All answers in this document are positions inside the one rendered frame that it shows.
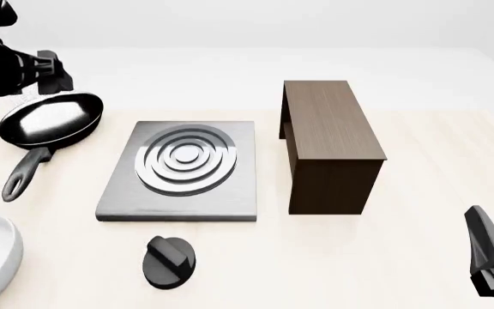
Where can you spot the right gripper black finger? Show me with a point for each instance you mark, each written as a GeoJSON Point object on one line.
{"type": "Point", "coordinates": [485, 241]}

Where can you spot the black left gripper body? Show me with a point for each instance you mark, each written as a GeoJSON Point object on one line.
{"type": "Point", "coordinates": [54, 80]}

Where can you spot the flat grey stove plate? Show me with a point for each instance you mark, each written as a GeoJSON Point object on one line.
{"type": "Point", "coordinates": [187, 199]}

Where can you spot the round black stove knob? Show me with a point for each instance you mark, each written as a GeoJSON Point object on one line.
{"type": "Point", "coordinates": [167, 267]}

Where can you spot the black frying pan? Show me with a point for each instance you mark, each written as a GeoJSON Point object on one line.
{"type": "Point", "coordinates": [50, 119]}

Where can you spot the dark brown wooden shelf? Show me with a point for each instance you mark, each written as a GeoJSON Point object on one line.
{"type": "Point", "coordinates": [333, 128]}

